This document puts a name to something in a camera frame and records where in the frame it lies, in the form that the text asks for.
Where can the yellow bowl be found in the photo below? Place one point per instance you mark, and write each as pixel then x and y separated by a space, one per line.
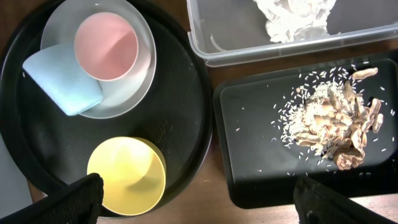
pixel 134 174

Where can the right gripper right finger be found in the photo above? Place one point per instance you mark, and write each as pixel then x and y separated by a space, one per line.
pixel 318 204

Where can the pink cup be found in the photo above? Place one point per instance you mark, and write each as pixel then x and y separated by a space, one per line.
pixel 108 48

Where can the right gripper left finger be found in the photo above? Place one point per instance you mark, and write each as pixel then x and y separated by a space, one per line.
pixel 77 203

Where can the grey round plate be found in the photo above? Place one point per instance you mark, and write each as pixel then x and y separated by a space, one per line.
pixel 124 94

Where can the round black tray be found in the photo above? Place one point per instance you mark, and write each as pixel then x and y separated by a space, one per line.
pixel 52 149

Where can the food scraps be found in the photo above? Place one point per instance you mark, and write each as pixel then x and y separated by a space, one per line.
pixel 338 114

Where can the clear plastic bin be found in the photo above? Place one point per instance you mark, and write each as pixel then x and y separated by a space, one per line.
pixel 225 33

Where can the white napkin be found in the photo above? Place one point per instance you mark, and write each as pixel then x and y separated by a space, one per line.
pixel 294 20

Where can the black rectangular tray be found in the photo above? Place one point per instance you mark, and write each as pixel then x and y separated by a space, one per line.
pixel 261 165

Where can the blue cup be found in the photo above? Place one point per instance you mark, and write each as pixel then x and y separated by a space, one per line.
pixel 58 73

